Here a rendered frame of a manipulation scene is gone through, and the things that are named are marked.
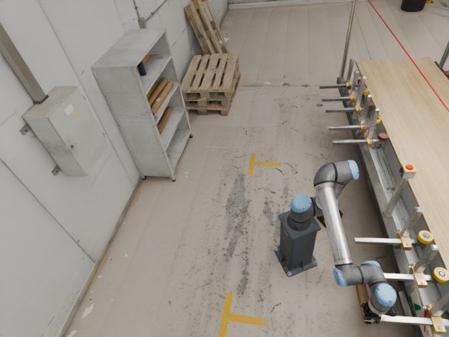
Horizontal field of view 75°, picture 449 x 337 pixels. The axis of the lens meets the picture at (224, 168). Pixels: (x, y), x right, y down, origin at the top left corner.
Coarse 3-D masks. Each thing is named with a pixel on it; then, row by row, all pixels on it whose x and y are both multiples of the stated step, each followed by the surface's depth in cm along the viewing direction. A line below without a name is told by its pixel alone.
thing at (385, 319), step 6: (384, 318) 161; (390, 318) 160; (396, 318) 160; (402, 318) 160; (408, 318) 159; (414, 318) 159; (420, 318) 159; (426, 318) 158; (414, 324) 159; (420, 324) 158; (426, 324) 157; (444, 324) 155
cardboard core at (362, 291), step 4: (364, 284) 250; (360, 288) 248; (364, 288) 247; (360, 292) 246; (364, 292) 245; (360, 296) 245; (364, 296) 243; (368, 296) 244; (360, 300) 243; (364, 300) 241; (368, 300) 241; (360, 304) 242
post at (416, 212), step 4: (416, 208) 175; (420, 208) 175; (412, 212) 179; (416, 212) 174; (420, 212) 174; (412, 216) 179; (416, 216) 177; (408, 220) 184; (412, 220) 180; (416, 220) 180; (408, 224) 184; (412, 224) 183; (404, 228) 190; (408, 228) 186; (412, 228) 186; (400, 232) 196; (404, 232) 190; (408, 232) 190; (404, 236) 193
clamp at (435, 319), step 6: (426, 306) 163; (432, 306) 161; (426, 312) 162; (432, 318) 157; (438, 318) 157; (432, 324) 156; (438, 324) 155; (432, 330) 156; (438, 330) 153; (444, 330) 153
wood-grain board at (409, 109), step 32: (384, 64) 338; (416, 64) 330; (384, 96) 295; (416, 96) 289; (448, 96) 283; (384, 128) 264; (416, 128) 257; (448, 128) 252; (416, 160) 231; (448, 160) 228; (416, 192) 211; (448, 192) 208; (448, 224) 191; (448, 256) 176
